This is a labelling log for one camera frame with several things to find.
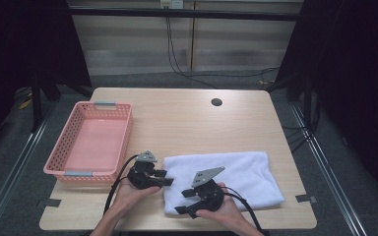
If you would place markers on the white printed towel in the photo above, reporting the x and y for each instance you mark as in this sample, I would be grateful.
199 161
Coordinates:
246 177

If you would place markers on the person's right hand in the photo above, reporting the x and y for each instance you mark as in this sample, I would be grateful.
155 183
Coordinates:
224 213

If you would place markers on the black horizontal bar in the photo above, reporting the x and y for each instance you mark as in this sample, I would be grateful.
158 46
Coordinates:
183 14

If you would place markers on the black metal stand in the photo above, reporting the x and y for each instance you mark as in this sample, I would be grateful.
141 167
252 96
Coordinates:
36 105
307 101

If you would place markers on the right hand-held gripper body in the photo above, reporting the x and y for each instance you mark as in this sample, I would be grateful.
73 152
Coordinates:
210 195

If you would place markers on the pink plastic basket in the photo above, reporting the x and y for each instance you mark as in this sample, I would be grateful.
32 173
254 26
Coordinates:
95 144

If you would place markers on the white wall socket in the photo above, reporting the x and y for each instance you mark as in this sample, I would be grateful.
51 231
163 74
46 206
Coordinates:
172 4

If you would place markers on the black tape piece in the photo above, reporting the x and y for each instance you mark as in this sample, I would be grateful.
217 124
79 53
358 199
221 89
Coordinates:
305 198
50 203

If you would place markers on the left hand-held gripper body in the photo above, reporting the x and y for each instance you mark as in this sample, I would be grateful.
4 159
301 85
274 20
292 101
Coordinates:
141 178

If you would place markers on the black curtain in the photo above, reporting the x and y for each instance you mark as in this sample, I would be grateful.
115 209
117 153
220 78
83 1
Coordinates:
354 82
19 49

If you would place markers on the metal floor rail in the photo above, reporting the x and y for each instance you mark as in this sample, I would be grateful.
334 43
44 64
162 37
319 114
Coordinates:
328 167
16 167

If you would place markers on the person's left hand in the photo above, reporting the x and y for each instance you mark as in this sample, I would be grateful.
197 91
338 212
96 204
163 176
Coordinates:
131 196

